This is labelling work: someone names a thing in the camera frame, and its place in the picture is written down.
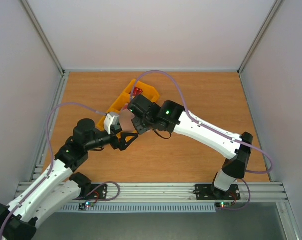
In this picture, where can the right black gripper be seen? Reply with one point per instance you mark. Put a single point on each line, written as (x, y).
(137, 124)

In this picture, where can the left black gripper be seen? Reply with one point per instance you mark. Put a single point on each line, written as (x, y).
(122, 145)

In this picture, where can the pink leather card holder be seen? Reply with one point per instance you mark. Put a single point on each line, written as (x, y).
(125, 121)

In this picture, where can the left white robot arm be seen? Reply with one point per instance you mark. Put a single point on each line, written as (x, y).
(59, 183)

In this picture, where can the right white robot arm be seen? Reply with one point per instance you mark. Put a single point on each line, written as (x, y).
(173, 118)

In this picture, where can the red card stack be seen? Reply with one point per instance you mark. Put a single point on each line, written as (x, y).
(137, 91)

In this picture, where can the left small circuit board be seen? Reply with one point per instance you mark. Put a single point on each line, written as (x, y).
(86, 205)

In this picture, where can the small circuit board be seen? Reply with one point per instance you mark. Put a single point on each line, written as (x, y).
(86, 205)
(223, 205)

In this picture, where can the right small circuit board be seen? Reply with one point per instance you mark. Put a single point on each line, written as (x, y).
(223, 205)

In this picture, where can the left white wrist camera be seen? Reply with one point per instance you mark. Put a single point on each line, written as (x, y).
(111, 123)

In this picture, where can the aluminium front rail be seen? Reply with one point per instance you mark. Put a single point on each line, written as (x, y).
(255, 192)

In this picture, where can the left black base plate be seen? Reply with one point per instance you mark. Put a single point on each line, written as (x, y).
(96, 193)

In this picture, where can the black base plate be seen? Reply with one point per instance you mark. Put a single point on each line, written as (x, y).
(205, 192)
(96, 193)

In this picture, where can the grey slotted cable duct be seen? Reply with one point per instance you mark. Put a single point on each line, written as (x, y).
(130, 208)

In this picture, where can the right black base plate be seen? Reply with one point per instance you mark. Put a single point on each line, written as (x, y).
(205, 192)

